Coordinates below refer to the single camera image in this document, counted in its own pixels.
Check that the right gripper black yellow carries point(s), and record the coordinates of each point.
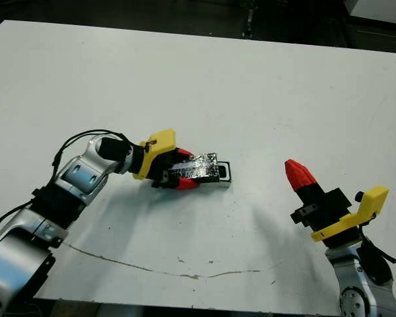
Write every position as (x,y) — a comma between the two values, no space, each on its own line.
(333,214)

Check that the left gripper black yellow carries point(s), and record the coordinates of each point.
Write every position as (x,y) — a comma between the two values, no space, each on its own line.
(155,158)

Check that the glossy black box lid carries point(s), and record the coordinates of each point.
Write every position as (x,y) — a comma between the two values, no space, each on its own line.
(201,166)

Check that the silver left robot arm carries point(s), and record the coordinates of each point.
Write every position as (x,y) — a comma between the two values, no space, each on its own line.
(79,175)

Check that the white camera box base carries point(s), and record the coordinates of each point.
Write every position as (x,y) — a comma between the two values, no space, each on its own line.
(222,186)

